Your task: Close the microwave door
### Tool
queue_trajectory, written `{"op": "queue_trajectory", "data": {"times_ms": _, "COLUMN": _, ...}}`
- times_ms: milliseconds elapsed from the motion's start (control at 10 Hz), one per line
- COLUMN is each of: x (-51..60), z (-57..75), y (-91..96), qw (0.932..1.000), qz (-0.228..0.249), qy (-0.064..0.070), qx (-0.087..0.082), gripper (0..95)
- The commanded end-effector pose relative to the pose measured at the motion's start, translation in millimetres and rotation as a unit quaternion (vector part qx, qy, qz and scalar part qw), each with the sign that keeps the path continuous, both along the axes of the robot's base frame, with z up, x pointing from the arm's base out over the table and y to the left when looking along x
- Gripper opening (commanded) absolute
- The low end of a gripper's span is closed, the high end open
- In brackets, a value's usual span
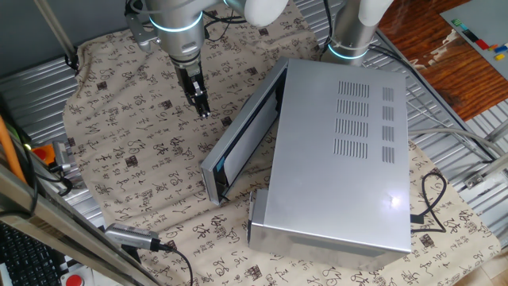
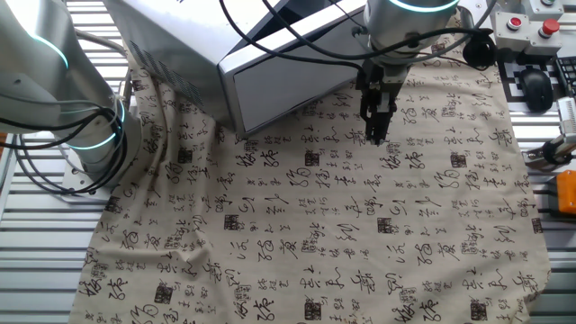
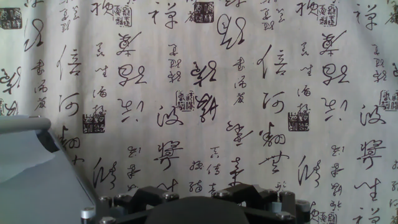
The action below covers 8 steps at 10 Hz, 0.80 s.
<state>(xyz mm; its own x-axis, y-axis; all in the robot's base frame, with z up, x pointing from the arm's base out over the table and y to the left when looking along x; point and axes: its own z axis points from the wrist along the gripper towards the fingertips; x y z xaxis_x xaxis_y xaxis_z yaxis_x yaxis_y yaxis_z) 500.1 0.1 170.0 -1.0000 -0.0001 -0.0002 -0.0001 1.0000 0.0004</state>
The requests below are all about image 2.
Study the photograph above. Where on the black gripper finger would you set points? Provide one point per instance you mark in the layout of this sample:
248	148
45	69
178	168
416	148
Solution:
385	105
371	126

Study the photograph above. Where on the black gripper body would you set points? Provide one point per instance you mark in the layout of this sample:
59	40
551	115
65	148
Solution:
382	78

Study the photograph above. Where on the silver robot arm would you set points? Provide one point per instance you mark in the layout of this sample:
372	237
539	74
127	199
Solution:
27	67

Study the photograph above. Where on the silver microwave body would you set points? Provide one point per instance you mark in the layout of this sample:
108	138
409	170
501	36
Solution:
180	27

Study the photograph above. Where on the beige calligraphy tablecloth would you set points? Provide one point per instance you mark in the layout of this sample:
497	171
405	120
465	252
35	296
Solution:
315	225

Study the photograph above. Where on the black white marker sheet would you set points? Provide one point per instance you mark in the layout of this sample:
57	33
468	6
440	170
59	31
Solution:
510	83

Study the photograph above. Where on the grey box small red button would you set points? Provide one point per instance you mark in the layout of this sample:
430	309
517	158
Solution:
513	29

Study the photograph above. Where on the black computer mouse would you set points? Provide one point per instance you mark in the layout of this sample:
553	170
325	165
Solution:
536	90

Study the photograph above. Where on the grey box red mushroom button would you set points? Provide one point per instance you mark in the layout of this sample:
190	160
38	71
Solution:
548	38

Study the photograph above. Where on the grey control box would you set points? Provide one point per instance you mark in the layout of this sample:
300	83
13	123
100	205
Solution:
540	9

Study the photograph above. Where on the grey metal clamp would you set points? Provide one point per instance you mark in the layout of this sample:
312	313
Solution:
551	153

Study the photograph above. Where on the black keyboard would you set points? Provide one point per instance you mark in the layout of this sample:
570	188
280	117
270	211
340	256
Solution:
568	74

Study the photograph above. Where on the orange block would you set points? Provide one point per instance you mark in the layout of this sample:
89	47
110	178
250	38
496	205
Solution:
567	191

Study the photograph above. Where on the grey ribbed camera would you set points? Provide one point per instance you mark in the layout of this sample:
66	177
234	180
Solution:
568	119

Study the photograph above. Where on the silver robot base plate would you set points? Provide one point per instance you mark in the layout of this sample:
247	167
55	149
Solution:
74	184

